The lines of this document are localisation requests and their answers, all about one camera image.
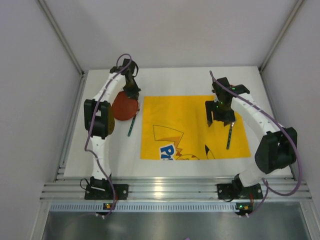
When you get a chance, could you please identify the red round plate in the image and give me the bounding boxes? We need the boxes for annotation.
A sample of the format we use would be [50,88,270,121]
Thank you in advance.
[112,91,139,121]

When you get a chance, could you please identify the yellow pikachu placemat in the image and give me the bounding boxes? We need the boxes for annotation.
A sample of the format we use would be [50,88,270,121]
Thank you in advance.
[140,95,251,161]

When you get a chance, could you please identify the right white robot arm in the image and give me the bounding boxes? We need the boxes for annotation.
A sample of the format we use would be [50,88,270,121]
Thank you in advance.
[205,77,298,189]

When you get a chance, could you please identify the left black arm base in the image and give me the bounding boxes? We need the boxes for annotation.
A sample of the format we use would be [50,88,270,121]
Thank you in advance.
[84,176,129,200]

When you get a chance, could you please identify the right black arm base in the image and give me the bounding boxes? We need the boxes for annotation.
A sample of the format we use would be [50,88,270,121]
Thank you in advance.
[216,175,264,202]

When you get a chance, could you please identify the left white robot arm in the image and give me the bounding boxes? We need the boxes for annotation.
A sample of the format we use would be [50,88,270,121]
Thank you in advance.
[83,53,141,180]

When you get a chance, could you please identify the aluminium rail frame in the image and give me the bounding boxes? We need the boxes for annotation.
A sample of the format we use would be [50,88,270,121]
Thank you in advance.
[40,177,312,202]

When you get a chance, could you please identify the slotted cable duct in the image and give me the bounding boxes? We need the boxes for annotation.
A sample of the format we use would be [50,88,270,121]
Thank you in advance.
[49,202,252,213]

